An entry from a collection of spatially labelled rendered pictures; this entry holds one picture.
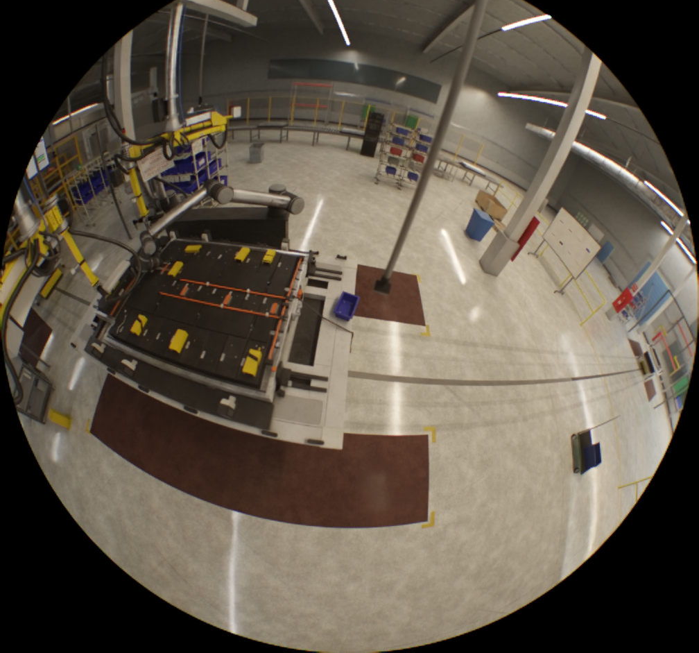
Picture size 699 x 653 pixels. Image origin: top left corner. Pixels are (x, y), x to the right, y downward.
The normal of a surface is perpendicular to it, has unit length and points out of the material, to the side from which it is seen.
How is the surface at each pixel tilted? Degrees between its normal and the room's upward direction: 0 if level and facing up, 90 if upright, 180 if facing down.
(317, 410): 0
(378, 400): 0
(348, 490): 0
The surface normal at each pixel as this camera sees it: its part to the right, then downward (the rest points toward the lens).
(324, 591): 0.17, -0.62
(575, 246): -0.98, -0.07
